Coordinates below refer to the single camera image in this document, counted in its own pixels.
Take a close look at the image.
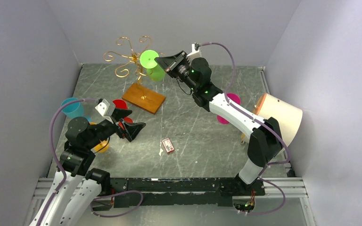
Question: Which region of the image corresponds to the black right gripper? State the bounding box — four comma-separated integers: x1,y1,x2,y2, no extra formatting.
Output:
155,51,197,92

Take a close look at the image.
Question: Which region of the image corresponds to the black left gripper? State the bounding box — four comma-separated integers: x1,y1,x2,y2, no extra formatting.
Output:
85,107,145,149

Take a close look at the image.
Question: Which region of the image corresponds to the green plastic wine glass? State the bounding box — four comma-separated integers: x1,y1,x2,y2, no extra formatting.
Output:
140,49,165,81

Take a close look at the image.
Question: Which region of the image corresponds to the red plastic wine glass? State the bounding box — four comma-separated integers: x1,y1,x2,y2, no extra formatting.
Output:
112,99,133,123

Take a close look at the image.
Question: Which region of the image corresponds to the orange plastic wine glass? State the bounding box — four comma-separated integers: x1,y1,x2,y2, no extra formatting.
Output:
92,137,110,153

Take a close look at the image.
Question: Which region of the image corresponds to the blue plastic wine glass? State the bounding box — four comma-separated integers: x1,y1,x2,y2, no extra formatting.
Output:
62,102,91,122

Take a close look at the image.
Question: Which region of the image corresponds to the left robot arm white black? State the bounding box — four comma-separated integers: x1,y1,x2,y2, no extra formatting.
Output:
30,109,146,226

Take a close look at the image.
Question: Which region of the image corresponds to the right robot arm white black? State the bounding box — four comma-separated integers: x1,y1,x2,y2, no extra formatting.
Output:
155,51,283,195

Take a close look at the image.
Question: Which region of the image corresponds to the pink plastic wine glass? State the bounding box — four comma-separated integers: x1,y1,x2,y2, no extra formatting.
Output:
217,93,241,125

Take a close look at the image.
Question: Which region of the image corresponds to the small red white card box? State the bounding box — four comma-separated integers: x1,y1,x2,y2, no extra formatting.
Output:
162,138,175,154

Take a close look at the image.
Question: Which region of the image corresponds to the cream drum-shaped toy box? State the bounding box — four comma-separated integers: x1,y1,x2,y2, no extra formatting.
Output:
252,93,303,146

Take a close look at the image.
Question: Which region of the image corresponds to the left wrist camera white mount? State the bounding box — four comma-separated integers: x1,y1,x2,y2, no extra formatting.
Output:
95,99,113,123

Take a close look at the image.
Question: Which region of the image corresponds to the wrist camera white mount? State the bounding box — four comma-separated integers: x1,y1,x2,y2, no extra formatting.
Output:
187,42,202,60
95,99,113,123

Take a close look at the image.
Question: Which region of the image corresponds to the gold wire wine glass rack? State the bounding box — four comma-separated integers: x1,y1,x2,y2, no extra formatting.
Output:
103,36,165,114

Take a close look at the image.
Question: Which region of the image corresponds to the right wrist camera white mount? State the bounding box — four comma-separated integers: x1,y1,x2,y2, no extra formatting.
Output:
187,42,202,60

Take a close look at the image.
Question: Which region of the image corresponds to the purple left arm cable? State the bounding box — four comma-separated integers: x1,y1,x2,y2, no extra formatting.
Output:
35,97,144,226

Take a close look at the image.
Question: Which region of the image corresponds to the aluminium frame rail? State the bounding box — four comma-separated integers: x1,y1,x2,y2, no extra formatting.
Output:
33,65,308,200

